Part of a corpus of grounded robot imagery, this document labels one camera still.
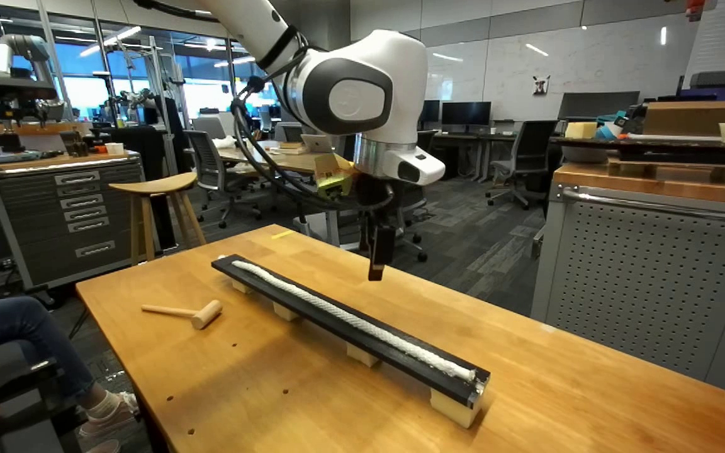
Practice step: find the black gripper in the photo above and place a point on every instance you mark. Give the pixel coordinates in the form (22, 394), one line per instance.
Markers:
(375, 196)

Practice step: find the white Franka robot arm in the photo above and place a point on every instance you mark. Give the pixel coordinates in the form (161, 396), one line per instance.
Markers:
(379, 67)

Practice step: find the teal object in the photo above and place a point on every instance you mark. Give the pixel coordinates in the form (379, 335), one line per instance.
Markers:
(613, 127)

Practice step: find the grey mesh office chair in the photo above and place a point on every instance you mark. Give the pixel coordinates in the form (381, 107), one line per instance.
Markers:
(350, 221)

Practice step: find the pale wooden support block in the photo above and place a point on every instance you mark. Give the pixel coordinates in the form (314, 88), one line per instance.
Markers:
(454, 408)
(363, 355)
(285, 313)
(236, 284)

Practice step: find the wooden office desk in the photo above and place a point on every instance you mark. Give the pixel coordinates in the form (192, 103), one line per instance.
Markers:
(283, 156)

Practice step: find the black computer monitor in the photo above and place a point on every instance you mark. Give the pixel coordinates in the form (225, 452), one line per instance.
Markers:
(465, 111)
(431, 111)

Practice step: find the black office chair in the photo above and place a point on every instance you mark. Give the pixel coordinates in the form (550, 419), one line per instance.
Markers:
(531, 152)

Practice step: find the small wooden mallet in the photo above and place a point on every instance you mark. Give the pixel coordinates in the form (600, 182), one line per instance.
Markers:
(205, 315)

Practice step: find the silver-armed office chair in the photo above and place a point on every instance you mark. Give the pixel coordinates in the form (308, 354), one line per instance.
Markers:
(206, 164)

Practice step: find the wooden stool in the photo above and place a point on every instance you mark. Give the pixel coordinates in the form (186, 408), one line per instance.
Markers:
(156, 184)

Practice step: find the grey monitor back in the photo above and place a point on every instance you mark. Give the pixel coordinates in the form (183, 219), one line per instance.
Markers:
(598, 103)

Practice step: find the grey perforated wood-top cabinet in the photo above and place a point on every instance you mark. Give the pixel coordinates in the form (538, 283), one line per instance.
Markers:
(648, 278)

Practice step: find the white cup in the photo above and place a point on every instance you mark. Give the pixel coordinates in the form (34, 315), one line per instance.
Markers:
(113, 150)

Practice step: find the grey drawer cabinet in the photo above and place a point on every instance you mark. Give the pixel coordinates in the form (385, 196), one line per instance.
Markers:
(69, 218)

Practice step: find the light sneaker shoe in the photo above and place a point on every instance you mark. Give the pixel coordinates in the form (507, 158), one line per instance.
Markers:
(109, 419)

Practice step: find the brown wooden box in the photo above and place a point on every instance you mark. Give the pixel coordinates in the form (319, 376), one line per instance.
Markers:
(697, 116)

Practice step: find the dark grey box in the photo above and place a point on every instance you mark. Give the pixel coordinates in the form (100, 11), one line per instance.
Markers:
(711, 84)

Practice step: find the person's leg in jeans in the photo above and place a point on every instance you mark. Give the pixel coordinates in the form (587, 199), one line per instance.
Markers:
(10, 331)

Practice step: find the metal shelving rack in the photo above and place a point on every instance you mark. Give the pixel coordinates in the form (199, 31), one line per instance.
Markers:
(10, 84)

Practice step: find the grey seat cushion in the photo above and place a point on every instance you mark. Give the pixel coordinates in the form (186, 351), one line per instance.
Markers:
(0, 386)

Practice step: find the long black rail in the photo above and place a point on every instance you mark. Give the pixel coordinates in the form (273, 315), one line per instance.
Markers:
(338, 327)

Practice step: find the wall whiteboard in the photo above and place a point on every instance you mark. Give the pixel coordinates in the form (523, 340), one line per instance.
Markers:
(504, 67)

